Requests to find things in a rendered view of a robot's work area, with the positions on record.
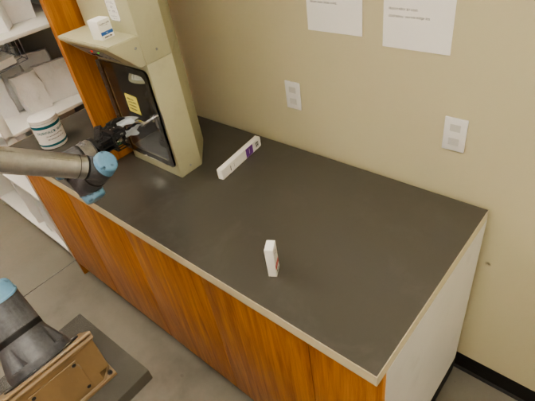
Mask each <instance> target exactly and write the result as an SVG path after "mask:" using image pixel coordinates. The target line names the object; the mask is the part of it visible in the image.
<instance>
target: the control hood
mask: <svg viewBox="0 0 535 401"><path fill-rule="evenodd" d="M114 34H115V36H113V37H110V38H108V39H107V40H105V41H98V40H93V37H92V34H91V31H90V29H89V27H88V26H87V25H84V26H81V27H80V28H77V29H74V30H72V31H69V32H67V33H63V34H61V35H59V36H58V38H59V40H61V41H63V42H65V43H67V44H69V45H77V46H80V47H84V48H87V49H93V50H96V51H100V52H102V53H104V54H106V55H108V56H110V57H112V58H114V59H116V60H118V61H120V63H124V64H129V65H132V66H135V67H139V68H141V67H143V66H145V65H146V61H145V59H144V56H143V51H142V49H141V46H140V44H139V39H138V36H136V35H132V34H128V33H120V32H116V31H114Z"/></svg>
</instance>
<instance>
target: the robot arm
mask: <svg viewBox="0 0 535 401"><path fill-rule="evenodd" d="M138 118H139V117H136V116H126V117H119V118H114V119H112V120H110V121H109V122H108V123H106V126H105V127H102V126H101V125H99V126H96V127H94V139H92V138H88V139H86V140H84V141H82V142H79V143H78V144H76V145H75V146H72V147H71V148H69V149H67V150H65V151H63V152H62V153H60V152H52V151H44V150H30V149H22V148H14V147H7V146H0V173H1V174H13V175H26V176H38V177H55V178H56V179H57V180H59V181H60V180H62V179H65V180H66V181H67V182H68V183H69V184H70V185H71V186H72V187H73V189H74V190H75V191H76V193H77V194H78V195H79V196H80V198H81V199H82V200H83V201H84V202H85V203H86V204H93V203H95V202H97V201H98V200H99V199H100V198H102V197H103V196H104V195H105V190H104V189H103V187H102V186H103V185H104V184H105V182H106V181H107V180H108V179H109V178H110V177H111V176H112V175H113V174H114V172H115V171H116V169H117V167H118V161H117V159H116V157H115V156H114V155H113V154H112V153H110V152H111V151H113V150H116V151H118V152H120V151H121V150H123V149H125V148H126V147H128V146H129V145H130V144H129V143H127V138H128V137H129V136H132V135H138V134H139V132H138V131H137V129H138V128H139V125H137V124H133V123H135V120H136V119H138ZM129 124H133V125H132V126H131V127H128V128H127V129H126V130H123V127H124V126H125V125H129ZM122 144H123V145H122ZM121 145H122V146H125V147H124V148H122V149H120V148H121V147H122V146H121ZM69 342H70V340H69V339H68V338H67V337H66V336H65V335H64V334H63V333H60V332H59V331H57V330H55V329H54V328H53V327H51V326H49V325H47V324H46V323H45V322H44V321H43V320H42V319H41V317H40V316H39V315H38V314H37V312H36V311H35V310H34V308H33V307H32V306H31V305H30V304H29V303H28V302H27V300H26V299H25V298H24V297H23V295H22V294H21V293H20V291H19V290H18V289H17V287H16V285H14V284H13V283H12V282H11V281H10V280H9V279H8V278H0V361H1V364H2V368H3V371H4V373H5V376H6V380H7V382H8V384H9V385H10V386H11V387H13V386H15V385H16V384H18V383H19V382H21V381H22V380H23V379H24V378H26V377H27V376H28V375H30V374H31V373H32V372H33V371H35V370H36V369H38V368H39V367H40V366H42V365H43V364H44V363H45V362H46V361H47V360H49V359H50V358H51V357H53V356H54V355H55V354H56V353H58V352H59V351H60V350H61V349H62V348H63V347H64V346H66V344H67V343H69Z"/></svg>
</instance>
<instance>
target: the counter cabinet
mask: <svg viewBox="0 0 535 401"><path fill-rule="evenodd" d="M27 177H28V178H29V180H30V181H31V183H32V185H33V187H34V188H35V190H36V191H37V194H38V196H39V197H40V198H41V201H42V202H43V204H44V206H45V207H46V209H47V211H48V212H49V215H50V216H51V217H52V219H53V221H54V223H55V225H56V226H57V228H58V230H59V231H60V233H61V235H62V236H63V238H64V241H65V242H66V243H67V245H68V247H69V249H70V251H71V252H72V254H73V256H74V257H75V259H76V261H77V262H78V264H79V266H80V268H81V270H82V271H83V272H84V273H85V274H86V273H88V272H89V271H90V272H91V273H92V274H94V275H95V276H96V277H97V278H98V279H100V280H101V281H102V282H104V283H105V284H106V285H108V286H109V287H110V288H112V289H113V290H114V291H115V292H116V293H117V294H119V295H120V296H121V297H123V298H124V299H126V300H127V301H128V302H130V303H131V304H132V305H133V306H134V307H135V308H137V309H138V310H139V311H141V312H142V313H143V314H145V315H146V316H147V317H149V318H150V319H151V320H152V321H153V322H154V323H156V324H157V325H159V326H160V327H161V328H162V329H164V330H165V331H167V332H168V334H170V335H171V336H173V337H174V338H175V339H176V340H178V341H179V342H180V343H182V344H183V345H184V346H185V347H187V348H188V349H189V350H190V351H191V352H193V353H194V354H195V355H197V356H198V357H200V358H201V359H202V360H203V361H204V362H206V363H207V364H208V365H209V366H211V367H212V368H213V369H215V370H216V371H217V372H219V373H220V374H221V375H222V376H223V377H224V378H226V379H227V380H229V381H230V382H231V383H233V384H234V385H235V386H236V387H238V388H239V389H240V390H241V391H242V392H244V393H245V394H246V395H248V396H249V397H250V398H252V399H253V400H254V401H435V400H436V398H437V396H438V394H439V393H440V391H441V389H442V387H443V385H444V384H445V382H446V380H447V378H448V376H449V375H450V373H451V371H452V369H453V365H454V362H455V355H456V352H457V348H458V344H459V338H460V334H461V331H462V327H463V321H464V318H465V313H466V310H467V303H468V300H469V297H470V293H471V287H472V283H473V279H474V273H475V269H476V266H477V262H478V256H479V252H480V249H481V245H482V239H483V235H484V231H485V228H486V222H485V224H484V225H483V226H482V228H481V229H480V231H479V232H478V234H477V235H476V237H475V238H474V240H473V242H472V243H471V245H470V246H469V247H468V249H467V251H466V252H465V254H464V255H463V257H462V258H461V259H460V261H459V263H458V265H457V266H456V268H455V269H454V270H453V272H452V273H451V275H450V277H449V278H448V280H447V281H446V282H445V284H444V285H443V287H442V289H441V290H440V292H439V293H438V295H437V296H436V298H435V300H434V301H433V303H432V304H431V305H430V307H429V308H428V310H427V312H426V313H425V315H424V316H423V317H422V319H421V321H420V323H419V324H418V326H417V327H416V328H415V330H414V331H413V333H412V335H411V336H410V337H409V338H408V340H407V342H406V343H405V345H404V347H403V348H402V349H401V351H400V353H399V354H398V356H397V357H396V359H395V360H394V361H393V363H392V365H391V366H390V368H389V369H388V371H387V372H386V373H385V375H384V377H383V379H382V380H381V382H380V383H379V384H378V386H377V387H376V386H375V385H373V384H371V383H370V382H369V381H367V380H365V379H363V378H362V377H360V376H359V375H357V374H356V373H354V372H352V371H350V370H349V369H348V368H346V367H344V366H343V365H341V364H339V363H338V362H337V361H335V360H333V359H331V358H330V357H328V356H327V355H325V354H324V353H322V352H320V351H318V350H317V349H316V348H314V347H313V346H311V345H309V344H308V343H306V342H305V341H303V340H301V339H300V338H298V337H297V336H295V335H294V334H292V333H290V332H288V331H287V330H285V329H284V328H282V327H281V326H279V325H277V324H276V323H275V322H273V321H271V320H269V319H268V318H266V317H265V316H263V315H262V314H260V313H258V312H256V311H255V310H254V309H252V308H251V307H249V306H247V305H245V304H244V303H243V302H241V301H239V300H238V299H236V298H234V297H233V296H232V295H230V294H228V293H226V292H225V291H223V290H222V289H220V288H219V287H217V286H215V285H213V284H212V283H211V282H209V281H207V280H206V279H204V278H202V277H201V276H200V275H198V274H196V273H195V272H193V271H191V270H190V269H189V268H187V267H185V266H183V265H182V264H180V263H179V262H177V261H176V260H174V259H172V258H171V257H169V256H168V255H166V254H164V253H163V252H161V251H160V250H158V249H157V248H155V247H153V246H151V245H150V244H149V243H147V242H145V241H144V240H142V239H140V238H139V237H138V236H136V235H134V234H133V233H131V232H129V231H128V230H127V229H125V228H123V227H121V226H120V225H118V224H117V223H115V222H114V221H112V220H110V219H108V218H107V217H106V216H104V215H102V214H101V213H99V212H97V211H96V210H95V209H93V208H91V207H89V206H88V205H86V204H85V203H84V202H82V201H80V200H78V199H77V198H75V197H74V196H72V195H71V194H69V193H67V192H65V191H64V190H63V189H61V188H59V187H58V186H56V185H54V184H53V183H52V182H50V181H48V180H46V179H45V178H43V177H38V176H27ZM486 221H487V220H486Z"/></svg>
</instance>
